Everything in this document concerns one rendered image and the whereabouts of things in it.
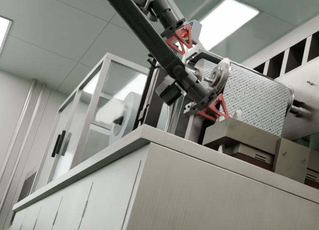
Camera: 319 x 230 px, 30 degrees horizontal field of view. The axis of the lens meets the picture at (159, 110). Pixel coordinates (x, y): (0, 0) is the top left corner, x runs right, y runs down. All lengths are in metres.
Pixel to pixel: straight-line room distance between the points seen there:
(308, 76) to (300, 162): 0.51
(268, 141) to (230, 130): 0.13
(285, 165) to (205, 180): 0.28
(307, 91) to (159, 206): 0.85
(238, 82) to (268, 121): 0.17
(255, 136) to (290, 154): 0.11
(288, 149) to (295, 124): 0.39
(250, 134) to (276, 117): 0.31
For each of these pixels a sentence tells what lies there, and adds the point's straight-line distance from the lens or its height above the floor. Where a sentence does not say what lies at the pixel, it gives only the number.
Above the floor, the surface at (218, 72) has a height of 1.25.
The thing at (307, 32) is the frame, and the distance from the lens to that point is 2.37.
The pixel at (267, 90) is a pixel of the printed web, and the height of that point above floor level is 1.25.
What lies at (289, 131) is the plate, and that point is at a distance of 2.17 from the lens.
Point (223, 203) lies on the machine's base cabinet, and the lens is 1.59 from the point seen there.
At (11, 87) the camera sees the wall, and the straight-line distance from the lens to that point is 7.56.
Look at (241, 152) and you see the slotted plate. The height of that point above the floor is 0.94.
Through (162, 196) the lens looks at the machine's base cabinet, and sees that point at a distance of 1.52.
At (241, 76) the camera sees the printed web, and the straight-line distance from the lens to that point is 2.00.
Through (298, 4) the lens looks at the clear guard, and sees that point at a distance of 2.44.
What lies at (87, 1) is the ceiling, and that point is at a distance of 5.22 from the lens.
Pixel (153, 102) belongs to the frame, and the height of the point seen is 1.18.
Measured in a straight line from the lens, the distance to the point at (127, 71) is 2.98.
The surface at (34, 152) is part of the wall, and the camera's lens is 7.43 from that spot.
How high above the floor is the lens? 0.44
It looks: 19 degrees up
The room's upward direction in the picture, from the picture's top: 16 degrees clockwise
